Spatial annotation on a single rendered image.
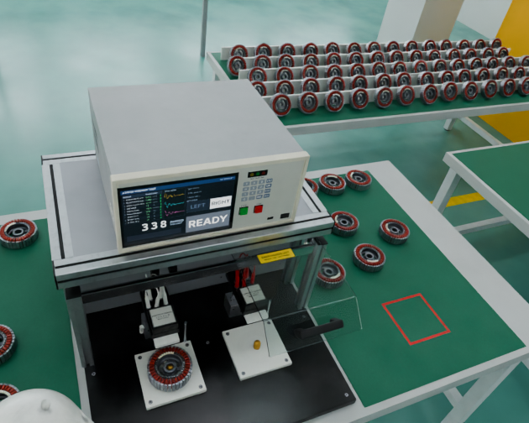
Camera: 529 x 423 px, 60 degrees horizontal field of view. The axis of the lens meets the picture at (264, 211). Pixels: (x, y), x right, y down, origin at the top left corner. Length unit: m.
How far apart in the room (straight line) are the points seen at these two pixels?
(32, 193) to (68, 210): 1.88
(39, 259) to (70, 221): 0.46
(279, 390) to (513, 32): 3.94
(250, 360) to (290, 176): 0.52
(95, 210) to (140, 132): 0.23
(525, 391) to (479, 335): 1.04
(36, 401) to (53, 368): 0.72
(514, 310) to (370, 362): 0.59
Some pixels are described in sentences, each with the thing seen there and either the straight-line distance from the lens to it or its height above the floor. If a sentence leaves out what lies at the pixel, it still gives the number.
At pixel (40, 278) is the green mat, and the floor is 0.75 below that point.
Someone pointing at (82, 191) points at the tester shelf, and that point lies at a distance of 1.24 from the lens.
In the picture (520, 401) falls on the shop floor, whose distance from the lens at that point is 2.61.
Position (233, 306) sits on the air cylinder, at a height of 0.82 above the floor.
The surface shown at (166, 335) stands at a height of 0.88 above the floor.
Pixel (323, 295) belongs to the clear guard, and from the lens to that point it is 1.10.
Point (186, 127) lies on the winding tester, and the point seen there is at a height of 1.32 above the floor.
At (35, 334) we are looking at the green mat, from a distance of 1.43.
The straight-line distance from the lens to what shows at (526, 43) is 4.60.
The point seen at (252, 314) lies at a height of 0.88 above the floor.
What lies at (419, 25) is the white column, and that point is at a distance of 4.78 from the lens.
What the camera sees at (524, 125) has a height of 0.18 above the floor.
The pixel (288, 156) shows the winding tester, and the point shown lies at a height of 1.32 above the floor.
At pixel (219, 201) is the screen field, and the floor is 1.22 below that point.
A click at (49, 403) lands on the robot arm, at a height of 1.33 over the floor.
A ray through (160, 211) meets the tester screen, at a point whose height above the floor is 1.22.
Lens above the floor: 1.89
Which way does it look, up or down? 41 degrees down
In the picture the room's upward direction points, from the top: 11 degrees clockwise
